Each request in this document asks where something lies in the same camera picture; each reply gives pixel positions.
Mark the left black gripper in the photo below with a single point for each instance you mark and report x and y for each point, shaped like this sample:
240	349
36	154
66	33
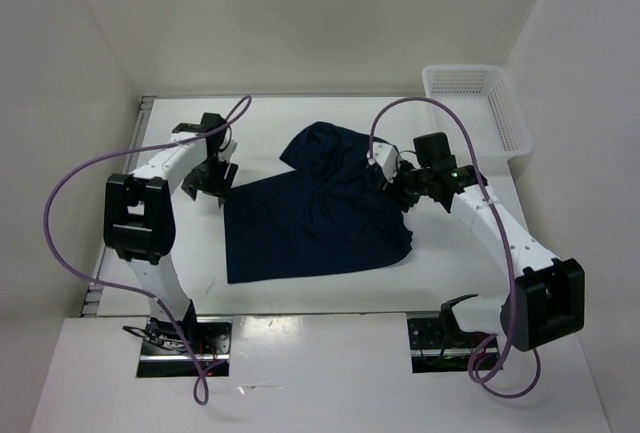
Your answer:
221	187

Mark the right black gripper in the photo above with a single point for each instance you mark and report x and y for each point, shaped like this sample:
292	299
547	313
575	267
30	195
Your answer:
393	190

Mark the navy blue shorts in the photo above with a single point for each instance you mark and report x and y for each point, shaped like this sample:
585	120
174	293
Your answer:
326	216

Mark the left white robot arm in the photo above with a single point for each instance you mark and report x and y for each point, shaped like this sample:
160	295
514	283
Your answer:
139	222

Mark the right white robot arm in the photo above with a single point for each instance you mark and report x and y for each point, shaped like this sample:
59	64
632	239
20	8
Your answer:
546	298

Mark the white plastic basket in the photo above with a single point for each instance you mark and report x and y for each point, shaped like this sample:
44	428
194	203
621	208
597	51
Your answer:
483	98

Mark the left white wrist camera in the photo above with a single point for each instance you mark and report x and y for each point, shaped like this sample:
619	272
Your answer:
226	150

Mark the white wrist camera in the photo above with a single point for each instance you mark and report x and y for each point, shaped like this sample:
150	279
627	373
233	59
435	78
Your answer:
226	150
385	157

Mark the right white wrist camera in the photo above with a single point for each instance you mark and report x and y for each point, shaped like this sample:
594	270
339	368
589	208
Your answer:
385	157

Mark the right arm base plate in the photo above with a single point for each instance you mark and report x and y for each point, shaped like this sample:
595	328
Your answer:
431	351

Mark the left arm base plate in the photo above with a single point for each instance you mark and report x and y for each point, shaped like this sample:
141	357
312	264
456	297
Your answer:
163	354

